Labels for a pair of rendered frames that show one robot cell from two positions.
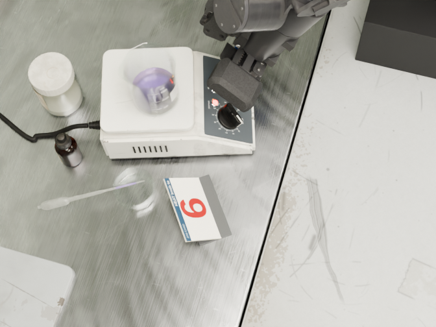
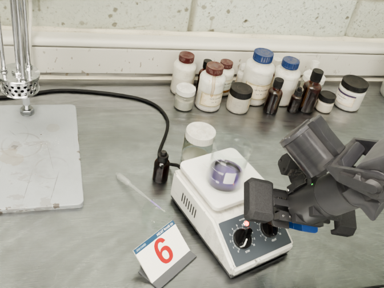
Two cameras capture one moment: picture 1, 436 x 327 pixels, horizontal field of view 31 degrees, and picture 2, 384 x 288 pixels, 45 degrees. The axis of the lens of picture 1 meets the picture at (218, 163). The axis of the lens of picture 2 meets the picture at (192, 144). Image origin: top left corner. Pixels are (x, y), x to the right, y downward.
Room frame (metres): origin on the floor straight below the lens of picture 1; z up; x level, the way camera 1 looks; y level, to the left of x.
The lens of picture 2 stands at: (0.04, -0.32, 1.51)
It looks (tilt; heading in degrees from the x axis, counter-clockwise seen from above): 38 degrees down; 48
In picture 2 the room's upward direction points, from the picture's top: 11 degrees clockwise
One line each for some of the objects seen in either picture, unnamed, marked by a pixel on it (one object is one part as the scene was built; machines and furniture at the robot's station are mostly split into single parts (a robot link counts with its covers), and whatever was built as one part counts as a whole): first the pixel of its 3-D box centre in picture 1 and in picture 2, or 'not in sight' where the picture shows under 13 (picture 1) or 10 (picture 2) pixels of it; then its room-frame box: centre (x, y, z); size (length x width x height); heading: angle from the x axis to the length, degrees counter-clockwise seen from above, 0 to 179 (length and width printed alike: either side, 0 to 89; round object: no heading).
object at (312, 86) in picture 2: not in sight; (311, 90); (0.90, 0.25, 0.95); 0.04 x 0.04 x 0.11
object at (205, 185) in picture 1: (197, 207); (166, 253); (0.34, 0.03, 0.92); 0.09 x 0.06 x 0.04; 15
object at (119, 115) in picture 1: (147, 89); (224, 177); (0.49, 0.08, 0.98); 0.12 x 0.12 x 0.01; 86
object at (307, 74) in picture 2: not in sight; (310, 86); (0.95, 0.29, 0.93); 0.06 x 0.06 x 0.07
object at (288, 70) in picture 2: not in sight; (284, 80); (0.87, 0.31, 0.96); 0.06 x 0.06 x 0.11
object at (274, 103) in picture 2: not in sight; (274, 95); (0.81, 0.29, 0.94); 0.04 x 0.04 x 0.09
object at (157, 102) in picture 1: (150, 82); (226, 163); (0.47, 0.07, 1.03); 0.07 x 0.06 x 0.08; 102
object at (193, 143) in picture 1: (170, 104); (228, 204); (0.48, 0.06, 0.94); 0.22 x 0.13 x 0.08; 86
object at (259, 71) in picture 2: not in sight; (257, 76); (0.80, 0.35, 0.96); 0.07 x 0.07 x 0.13
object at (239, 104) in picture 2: not in sight; (239, 98); (0.74, 0.33, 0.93); 0.05 x 0.05 x 0.06
